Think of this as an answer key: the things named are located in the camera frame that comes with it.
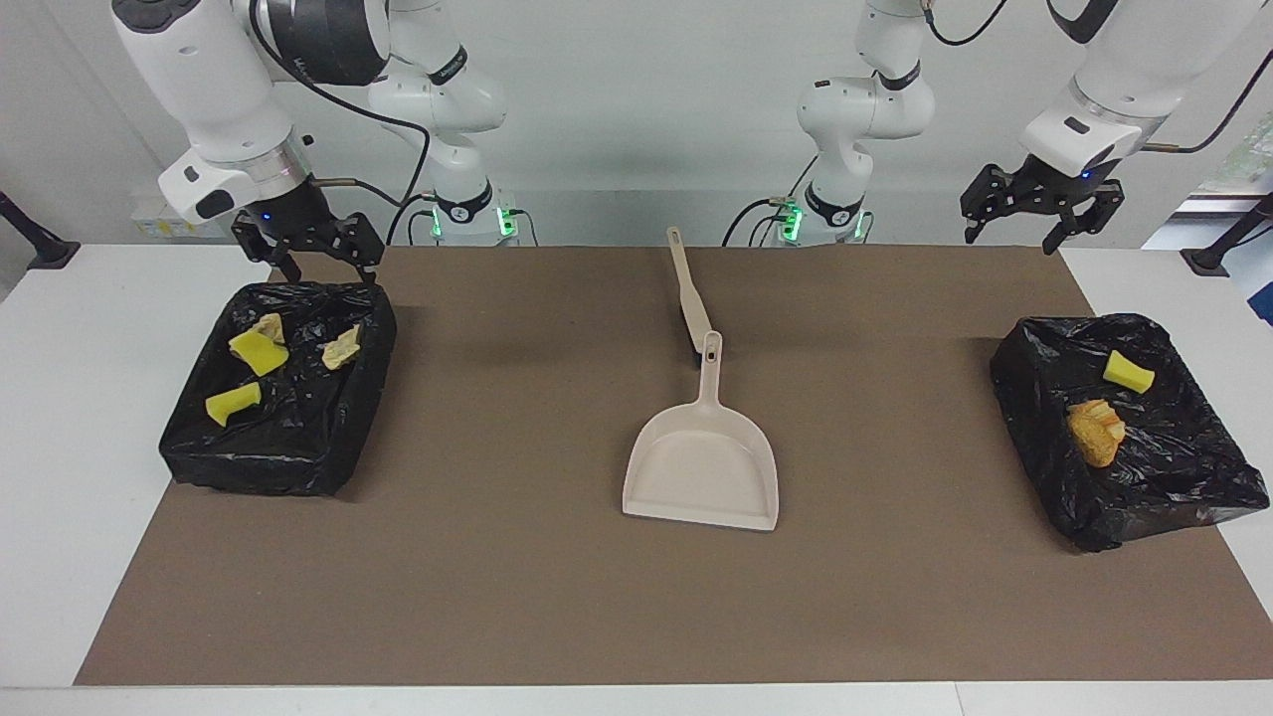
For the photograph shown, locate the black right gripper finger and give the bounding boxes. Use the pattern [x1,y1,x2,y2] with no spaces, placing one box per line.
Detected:
[328,211,387,287]
[231,213,302,285]

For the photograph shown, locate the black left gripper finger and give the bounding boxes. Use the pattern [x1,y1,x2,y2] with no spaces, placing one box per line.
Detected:
[959,163,1030,244]
[1041,179,1126,256]

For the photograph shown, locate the striped orange croissant piece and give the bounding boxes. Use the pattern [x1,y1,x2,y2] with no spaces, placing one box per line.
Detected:
[320,324,363,372]

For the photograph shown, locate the notched green yellow sponge piece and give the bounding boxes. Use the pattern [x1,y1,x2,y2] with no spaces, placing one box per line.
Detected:
[205,382,263,428]

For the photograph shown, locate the orange brown bread piece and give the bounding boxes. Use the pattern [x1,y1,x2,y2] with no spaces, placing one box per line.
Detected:
[1068,410,1128,469]

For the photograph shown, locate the beige hand brush black bristles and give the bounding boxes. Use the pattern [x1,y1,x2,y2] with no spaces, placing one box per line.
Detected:
[665,226,716,361]

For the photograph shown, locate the beige plastic dustpan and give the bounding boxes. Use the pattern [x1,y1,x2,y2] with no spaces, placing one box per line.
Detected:
[622,331,781,533]

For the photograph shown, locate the black bag lined bin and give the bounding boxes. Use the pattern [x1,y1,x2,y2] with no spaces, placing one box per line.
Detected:
[990,313,1271,553]
[159,281,399,497]

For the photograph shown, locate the black stand foot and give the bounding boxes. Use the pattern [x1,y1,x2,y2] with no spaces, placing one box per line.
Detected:
[0,189,82,271]
[1181,194,1273,277]

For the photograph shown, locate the blue panel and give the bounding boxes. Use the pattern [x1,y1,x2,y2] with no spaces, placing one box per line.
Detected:
[1228,249,1273,327]

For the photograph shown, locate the brown table mat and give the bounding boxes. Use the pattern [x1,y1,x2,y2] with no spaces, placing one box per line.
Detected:
[75,245,1273,687]

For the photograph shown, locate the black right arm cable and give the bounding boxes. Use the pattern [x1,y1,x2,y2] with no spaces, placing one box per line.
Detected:
[247,0,435,246]

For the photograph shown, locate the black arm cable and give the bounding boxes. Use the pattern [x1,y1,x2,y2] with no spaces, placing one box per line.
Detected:
[920,0,1273,156]
[247,0,435,246]

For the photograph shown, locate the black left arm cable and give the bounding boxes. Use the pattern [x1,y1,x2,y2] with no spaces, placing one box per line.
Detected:
[920,0,1273,156]

